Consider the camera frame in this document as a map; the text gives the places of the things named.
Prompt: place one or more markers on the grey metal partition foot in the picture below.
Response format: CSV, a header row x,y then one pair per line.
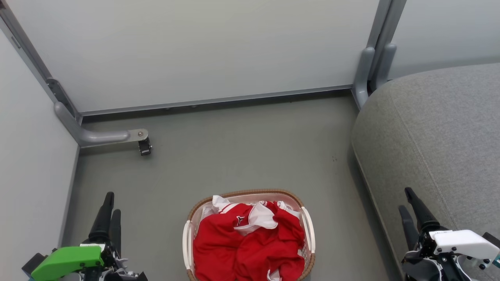
x,y
101,136

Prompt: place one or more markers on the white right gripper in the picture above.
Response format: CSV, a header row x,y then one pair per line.
x,y
461,244

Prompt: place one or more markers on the white garment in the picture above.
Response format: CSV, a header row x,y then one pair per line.
x,y
261,218

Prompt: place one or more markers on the grey partition bottom rail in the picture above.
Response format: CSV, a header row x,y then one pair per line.
x,y
215,100

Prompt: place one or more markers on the white wicker-rimmed laundry basket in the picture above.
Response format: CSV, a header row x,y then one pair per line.
x,y
308,234

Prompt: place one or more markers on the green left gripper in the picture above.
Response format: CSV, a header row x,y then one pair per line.
x,y
66,261

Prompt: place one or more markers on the grey partition frame leg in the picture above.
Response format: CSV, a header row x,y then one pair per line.
x,y
384,62
365,70

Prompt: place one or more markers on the grey fabric sofa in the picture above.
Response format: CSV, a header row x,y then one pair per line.
x,y
437,136

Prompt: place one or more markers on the grey partition corner post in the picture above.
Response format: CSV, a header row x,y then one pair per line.
x,y
35,62

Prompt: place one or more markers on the red basketball jersey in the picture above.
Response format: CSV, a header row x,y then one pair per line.
x,y
242,253

